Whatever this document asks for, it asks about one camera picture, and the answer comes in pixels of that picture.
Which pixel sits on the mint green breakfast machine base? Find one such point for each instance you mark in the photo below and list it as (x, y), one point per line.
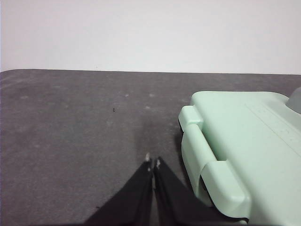
(192, 160)

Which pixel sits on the mint green griddle lid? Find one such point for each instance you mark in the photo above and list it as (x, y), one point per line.
(247, 141)

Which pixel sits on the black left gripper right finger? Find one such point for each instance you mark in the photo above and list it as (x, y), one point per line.
(178, 204)

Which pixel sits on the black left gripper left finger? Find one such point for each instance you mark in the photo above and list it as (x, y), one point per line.
(134, 200)

